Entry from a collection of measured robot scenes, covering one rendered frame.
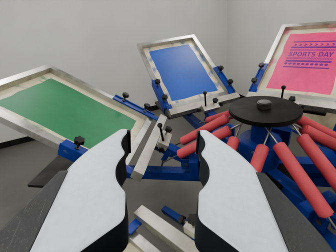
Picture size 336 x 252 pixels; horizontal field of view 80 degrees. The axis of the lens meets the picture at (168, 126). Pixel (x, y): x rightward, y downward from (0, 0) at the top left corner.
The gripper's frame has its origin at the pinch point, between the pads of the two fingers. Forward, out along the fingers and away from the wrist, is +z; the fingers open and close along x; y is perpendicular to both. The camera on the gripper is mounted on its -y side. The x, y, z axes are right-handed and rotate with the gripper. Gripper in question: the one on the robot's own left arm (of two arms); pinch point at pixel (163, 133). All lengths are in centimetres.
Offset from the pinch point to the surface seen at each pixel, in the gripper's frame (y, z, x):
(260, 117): 30, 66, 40
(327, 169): 43, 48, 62
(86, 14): -8, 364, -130
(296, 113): 28, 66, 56
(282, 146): 38, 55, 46
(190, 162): 61, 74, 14
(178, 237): 63, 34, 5
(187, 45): 17, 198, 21
